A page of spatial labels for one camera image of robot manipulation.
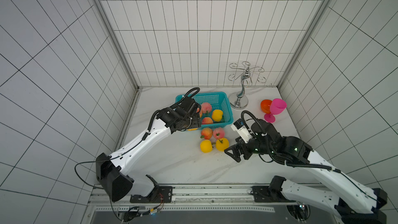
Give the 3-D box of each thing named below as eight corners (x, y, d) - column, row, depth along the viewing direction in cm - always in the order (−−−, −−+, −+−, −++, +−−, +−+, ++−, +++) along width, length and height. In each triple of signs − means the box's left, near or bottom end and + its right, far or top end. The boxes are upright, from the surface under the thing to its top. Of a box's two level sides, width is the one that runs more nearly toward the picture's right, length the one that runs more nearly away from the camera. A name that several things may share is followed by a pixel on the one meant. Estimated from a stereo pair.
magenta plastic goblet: (265, 122, 101) (274, 109, 90) (262, 112, 107) (270, 98, 95) (278, 122, 101) (288, 109, 90) (274, 112, 107) (283, 98, 95)
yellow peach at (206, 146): (200, 153, 87) (200, 150, 83) (200, 143, 91) (200, 139, 87) (212, 153, 87) (212, 150, 83) (211, 143, 91) (212, 139, 87)
